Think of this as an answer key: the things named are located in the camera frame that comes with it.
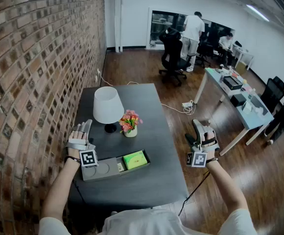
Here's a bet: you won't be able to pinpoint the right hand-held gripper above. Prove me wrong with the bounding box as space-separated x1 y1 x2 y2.
184 118 221 168

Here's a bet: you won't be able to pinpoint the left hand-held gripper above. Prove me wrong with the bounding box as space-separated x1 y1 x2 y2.
66 118 99 168

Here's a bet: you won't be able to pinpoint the green box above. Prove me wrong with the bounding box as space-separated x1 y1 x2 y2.
122 150 149 170

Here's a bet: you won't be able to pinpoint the person's right forearm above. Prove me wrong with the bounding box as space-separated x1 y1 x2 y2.
206 158 250 221

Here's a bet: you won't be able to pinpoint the person's left forearm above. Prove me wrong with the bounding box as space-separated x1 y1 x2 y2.
39 147 82 228

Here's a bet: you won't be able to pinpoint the person's left hand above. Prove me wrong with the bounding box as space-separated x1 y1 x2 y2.
68 130 88 141

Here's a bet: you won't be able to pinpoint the person's right hand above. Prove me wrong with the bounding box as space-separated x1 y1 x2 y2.
203 130 218 146

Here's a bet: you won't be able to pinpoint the white shade table lamp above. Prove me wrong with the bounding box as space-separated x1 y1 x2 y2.
93 86 125 134

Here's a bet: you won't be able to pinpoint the flowers in white pot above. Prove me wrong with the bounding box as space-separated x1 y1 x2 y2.
118 109 144 138

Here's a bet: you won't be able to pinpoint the grey drawer box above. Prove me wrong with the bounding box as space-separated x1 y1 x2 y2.
80 149 151 182

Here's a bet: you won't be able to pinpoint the small black box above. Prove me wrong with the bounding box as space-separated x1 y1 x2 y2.
230 93 247 108

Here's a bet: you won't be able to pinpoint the light blue table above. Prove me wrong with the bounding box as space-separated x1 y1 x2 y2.
194 67 275 157

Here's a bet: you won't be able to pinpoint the black flat box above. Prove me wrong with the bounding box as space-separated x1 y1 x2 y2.
223 75 243 91

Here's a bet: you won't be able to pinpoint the cardboard box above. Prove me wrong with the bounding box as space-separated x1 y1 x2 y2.
235 60 248 75

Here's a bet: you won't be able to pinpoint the black high-back office chair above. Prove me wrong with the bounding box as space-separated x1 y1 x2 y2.
158 27 192 87

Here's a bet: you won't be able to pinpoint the black mesh office chair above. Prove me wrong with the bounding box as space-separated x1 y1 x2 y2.
260 76 284 114

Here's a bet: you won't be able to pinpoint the white desk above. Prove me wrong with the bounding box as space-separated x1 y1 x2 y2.
232 44 255 71

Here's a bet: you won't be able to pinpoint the person's white shirt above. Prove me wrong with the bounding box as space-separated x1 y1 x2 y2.
38 208 259 235

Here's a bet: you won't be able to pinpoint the dark window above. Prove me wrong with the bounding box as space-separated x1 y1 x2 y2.
148 7 236 50

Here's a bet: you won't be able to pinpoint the ceiling light strip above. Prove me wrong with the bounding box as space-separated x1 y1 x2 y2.
245 3 270 23

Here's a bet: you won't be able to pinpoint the white power cable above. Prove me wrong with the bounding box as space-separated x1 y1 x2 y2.
97 70 197 116

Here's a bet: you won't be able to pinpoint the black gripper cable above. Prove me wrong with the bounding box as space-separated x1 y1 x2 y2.
178 170 211 217

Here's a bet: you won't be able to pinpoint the white wall pipe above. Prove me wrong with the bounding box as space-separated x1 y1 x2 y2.
114 0 122 53

